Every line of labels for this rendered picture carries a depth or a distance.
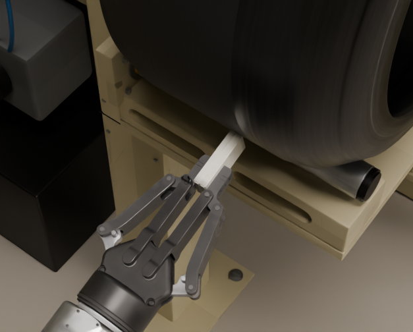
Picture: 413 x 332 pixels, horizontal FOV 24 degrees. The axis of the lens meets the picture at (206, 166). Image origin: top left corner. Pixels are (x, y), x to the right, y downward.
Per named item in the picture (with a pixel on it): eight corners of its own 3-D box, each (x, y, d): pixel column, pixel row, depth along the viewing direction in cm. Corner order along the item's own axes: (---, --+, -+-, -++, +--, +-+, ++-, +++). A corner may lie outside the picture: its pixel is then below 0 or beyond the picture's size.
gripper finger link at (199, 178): (203, 195, 101) (197, 191, 101) (240, 143, 103) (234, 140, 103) (198, 184, 98) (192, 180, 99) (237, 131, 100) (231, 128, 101)
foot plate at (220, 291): (80, 298, 205) (78, 294, 203) (157, 213, 218) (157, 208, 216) (179, 368, 196) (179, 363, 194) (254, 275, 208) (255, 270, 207)
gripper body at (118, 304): (128, 336, 91) (185, 257, 93) (60, 288, 94) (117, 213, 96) (144, 354, 98) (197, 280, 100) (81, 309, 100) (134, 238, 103)
